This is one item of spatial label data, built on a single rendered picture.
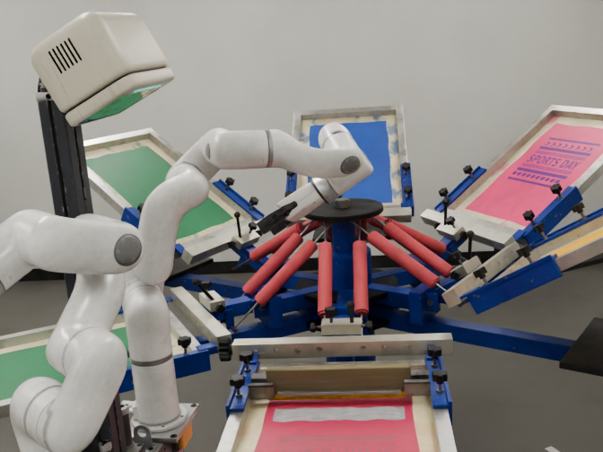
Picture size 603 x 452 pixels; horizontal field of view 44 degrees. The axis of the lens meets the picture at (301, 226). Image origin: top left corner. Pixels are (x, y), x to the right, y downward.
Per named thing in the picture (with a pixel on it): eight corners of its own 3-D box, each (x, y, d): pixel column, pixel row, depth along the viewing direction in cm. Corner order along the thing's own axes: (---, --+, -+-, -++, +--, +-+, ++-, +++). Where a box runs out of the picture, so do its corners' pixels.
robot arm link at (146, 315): (132, 371, 162) (122, 301, 158) (126, 348, 174) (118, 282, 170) (176, 362, 164) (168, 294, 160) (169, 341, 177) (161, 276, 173)
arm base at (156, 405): (110, 431, 168) (101, 369, 164) (133, 404, 180) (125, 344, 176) (176, 434, 165) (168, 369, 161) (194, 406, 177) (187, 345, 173)
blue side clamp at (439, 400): (452, 425, 199) (451, 401, 197) (433, 425, 199) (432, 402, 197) (441, 374, 228) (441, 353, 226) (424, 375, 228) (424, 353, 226)
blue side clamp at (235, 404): (245, 429, 204) (243, 405, 202) (227, 429, 205) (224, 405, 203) (260, 378, 233) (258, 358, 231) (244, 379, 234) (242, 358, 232)
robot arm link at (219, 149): (172, 212, 158) (164, 198, 172) (269, 205, 164) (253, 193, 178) (169, 135, 154) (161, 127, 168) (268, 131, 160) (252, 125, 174)
